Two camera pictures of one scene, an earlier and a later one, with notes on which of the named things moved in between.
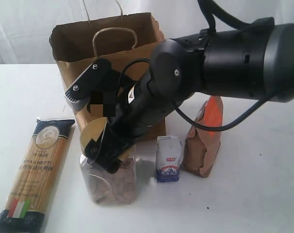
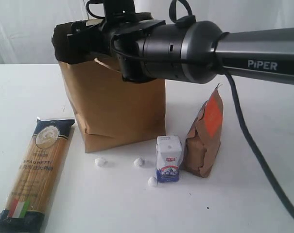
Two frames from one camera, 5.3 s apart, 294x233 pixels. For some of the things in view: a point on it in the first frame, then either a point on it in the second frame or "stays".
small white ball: (153, 181) stays
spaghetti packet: (34, 187) stays
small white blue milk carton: (168, 158) stays
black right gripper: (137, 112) → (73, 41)
